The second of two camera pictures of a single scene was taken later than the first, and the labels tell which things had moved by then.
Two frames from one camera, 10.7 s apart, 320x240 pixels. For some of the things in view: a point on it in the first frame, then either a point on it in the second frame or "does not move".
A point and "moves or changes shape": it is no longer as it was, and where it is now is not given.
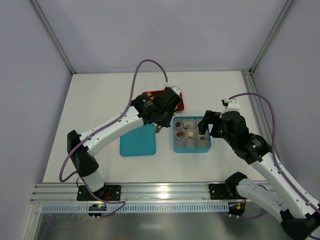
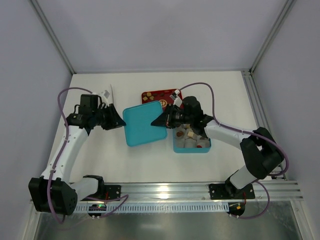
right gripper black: [213, 124] to [169, 117]
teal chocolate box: [186, 138] does not move
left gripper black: [161, 117] to [107, 117]
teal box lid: [139, 142] moves or changes shape
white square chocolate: [190, 134] does not move
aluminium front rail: [64, 193] does not move
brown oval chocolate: [179, 133] does not move
